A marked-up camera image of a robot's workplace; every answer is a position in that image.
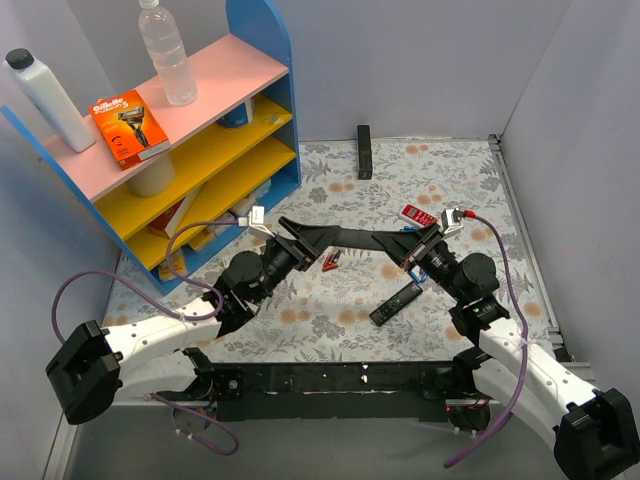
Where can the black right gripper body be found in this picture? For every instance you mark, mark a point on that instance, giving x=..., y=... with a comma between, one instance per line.
x=417, y=255

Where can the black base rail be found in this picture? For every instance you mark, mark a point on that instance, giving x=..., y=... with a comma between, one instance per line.
x=428, y=391

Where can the blue white can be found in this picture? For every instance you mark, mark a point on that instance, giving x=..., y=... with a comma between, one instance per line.
x=238, y=117

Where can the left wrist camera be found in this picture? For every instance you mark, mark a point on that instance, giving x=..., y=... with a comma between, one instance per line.
x=253, y=221

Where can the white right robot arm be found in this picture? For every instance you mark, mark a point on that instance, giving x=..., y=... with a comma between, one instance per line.
x=592, y=433

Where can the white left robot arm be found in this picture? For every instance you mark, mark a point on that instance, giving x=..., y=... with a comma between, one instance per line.
x=92, y=362

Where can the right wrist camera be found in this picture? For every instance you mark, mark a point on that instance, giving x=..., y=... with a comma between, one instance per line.
x=451, y=222

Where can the red white remote control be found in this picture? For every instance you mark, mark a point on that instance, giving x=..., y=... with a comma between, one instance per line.
x=417, y=217

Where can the blue battery beside remote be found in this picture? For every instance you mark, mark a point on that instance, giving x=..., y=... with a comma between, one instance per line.
x=418, y=278

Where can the black remote with buttons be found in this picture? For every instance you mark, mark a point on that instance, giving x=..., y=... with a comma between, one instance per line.
x=396, y=303

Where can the plain black remote control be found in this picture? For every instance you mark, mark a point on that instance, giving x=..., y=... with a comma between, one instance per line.
x=360, y=239

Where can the cream cylinder on shelf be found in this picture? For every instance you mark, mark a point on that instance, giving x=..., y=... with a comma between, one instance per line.
x=153, y=180

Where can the black box at back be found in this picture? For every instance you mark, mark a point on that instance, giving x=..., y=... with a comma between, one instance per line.
x=364, y=152

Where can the tissue packs on shelf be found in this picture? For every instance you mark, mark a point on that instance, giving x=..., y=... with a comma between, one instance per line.
x=209, y=233

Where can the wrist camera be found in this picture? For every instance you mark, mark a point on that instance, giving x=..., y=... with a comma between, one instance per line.
x=451, y=222
x=253, y=221

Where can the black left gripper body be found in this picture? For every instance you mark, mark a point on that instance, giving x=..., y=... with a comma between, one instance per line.
x=300, y=247

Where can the blue pink yellow shelf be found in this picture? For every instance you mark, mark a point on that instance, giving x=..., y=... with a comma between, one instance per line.
x=215, y=167

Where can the white bottle black cap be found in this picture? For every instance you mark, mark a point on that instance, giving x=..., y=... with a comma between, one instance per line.
x=43, y=89

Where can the clear plastic water bottle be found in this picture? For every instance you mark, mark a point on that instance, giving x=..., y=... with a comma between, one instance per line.
x=166, y=49

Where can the orange razor box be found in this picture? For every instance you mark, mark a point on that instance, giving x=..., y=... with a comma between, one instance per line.
x=129, y=128

